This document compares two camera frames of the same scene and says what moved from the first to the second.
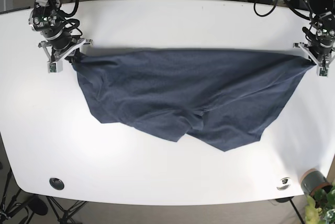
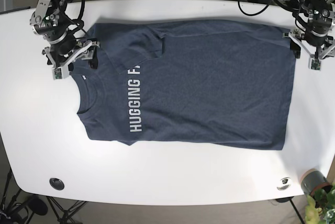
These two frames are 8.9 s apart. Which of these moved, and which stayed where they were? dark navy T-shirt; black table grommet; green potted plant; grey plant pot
Moved: dark navy T-shirt
Stayed: green potted plant; black table grommet; grey plant pot
